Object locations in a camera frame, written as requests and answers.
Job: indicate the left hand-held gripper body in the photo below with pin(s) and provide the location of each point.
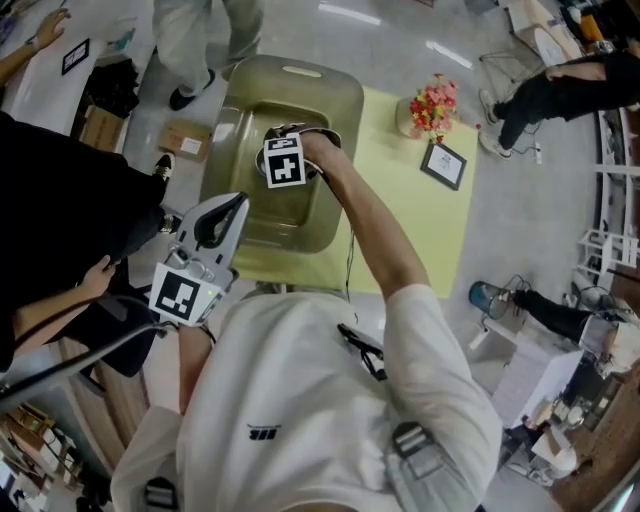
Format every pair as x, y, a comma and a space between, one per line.
182, 295

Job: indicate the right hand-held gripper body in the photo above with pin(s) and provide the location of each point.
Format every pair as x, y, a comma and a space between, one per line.
285, 162

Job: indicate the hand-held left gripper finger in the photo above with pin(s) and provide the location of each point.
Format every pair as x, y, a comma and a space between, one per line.
200, 215
239, 230

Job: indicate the grey cup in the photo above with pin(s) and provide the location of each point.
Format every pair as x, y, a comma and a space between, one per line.
259, 162

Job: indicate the olive green plastic basket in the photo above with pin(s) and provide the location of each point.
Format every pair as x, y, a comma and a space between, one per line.
235, 150

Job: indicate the person's left forearm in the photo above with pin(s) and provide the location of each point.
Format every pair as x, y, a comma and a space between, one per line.
197, 360

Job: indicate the person's right forearm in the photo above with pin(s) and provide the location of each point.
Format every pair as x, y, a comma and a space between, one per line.
365, 215

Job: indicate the another person's forearm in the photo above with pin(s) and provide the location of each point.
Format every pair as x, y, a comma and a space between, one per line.
15, 62

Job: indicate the flat cardboard box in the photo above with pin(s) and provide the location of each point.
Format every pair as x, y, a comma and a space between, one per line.
185, 140

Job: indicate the black office chair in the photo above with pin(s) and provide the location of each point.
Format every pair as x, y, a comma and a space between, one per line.
100, 345

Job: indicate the white flower vase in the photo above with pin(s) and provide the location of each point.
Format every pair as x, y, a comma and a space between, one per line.
404, 117

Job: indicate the yellow table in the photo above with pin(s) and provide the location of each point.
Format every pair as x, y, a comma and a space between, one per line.
400, 225

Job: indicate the open cardboard box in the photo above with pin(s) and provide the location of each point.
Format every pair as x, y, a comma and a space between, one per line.
100, 127

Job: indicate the black bag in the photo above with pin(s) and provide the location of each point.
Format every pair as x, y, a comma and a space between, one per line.
114, 87

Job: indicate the person's white t-shirt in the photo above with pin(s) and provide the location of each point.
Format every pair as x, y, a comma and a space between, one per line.
300, 400

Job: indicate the red and pink flower bouquet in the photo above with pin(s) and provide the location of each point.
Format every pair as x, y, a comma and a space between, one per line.
434, 105

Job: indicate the black chest-mounted device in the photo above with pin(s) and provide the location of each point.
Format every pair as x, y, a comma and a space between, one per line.
367, 352

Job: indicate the white side table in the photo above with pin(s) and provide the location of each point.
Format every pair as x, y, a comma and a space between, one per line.
45, 95

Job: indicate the black harness buckle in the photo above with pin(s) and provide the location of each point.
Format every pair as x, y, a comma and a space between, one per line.
159, 495

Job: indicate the black and white printed sheet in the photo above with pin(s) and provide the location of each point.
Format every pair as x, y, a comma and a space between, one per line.
75, 56

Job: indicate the blue bucket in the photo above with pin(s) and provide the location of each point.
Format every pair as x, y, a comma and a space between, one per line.
482, 300

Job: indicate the white power strip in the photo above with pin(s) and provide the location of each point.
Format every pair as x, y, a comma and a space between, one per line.
537, 154

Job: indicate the white shelf rack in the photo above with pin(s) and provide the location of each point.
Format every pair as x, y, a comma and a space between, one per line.
607, 250

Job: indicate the black picture frame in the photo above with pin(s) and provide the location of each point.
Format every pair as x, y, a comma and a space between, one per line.
444, 166

